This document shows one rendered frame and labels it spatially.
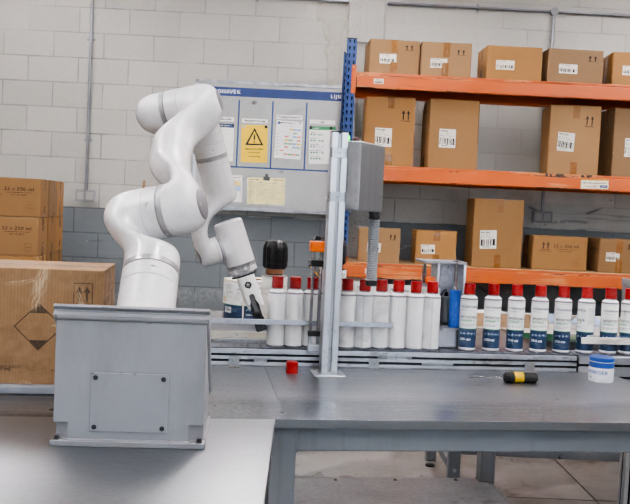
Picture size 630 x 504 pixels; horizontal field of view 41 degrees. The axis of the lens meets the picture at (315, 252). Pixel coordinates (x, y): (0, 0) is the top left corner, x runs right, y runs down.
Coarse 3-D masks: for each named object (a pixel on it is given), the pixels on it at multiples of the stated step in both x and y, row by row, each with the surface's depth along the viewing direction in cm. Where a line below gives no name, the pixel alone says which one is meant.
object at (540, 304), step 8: (536, 288) 256; (544, 288) 255; (536, 296) 256; (544, 296) 256; (536, 304) 255; (544, 304) 255; (536, 312) 255; (544, 312) 255; (536, 320) 255; (544, 320) 255; (536, 328) 255; (544, 328) 255; (536, 336) 255; (544, 336) 255; (536, 344) 255; (544, 344) 256; (536, 352) 255; (544, 352) 256
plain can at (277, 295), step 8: (272, 280) 245; (280, 280) 244; (272, 288) 245; (280, 288) 244; (272, 296) 244; (280, 296) 243; (272, 304) 244; (280, 304) 244; (272, 312) 244; (280, 312) 244; (272, 328) 244; (280, 328) 244; (272, 336) 244; (280, 336) 244; (272, 344) 244; (280, 344) 244
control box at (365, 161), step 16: (352, 144) 229; (368, 144) 232; (352, 160) 230; (368, 160) 233; (352, 176) 230; (368, 176) 234; (352, 192) 230; (368, 192) 234; (352, 208) 230; (368, 208) 235
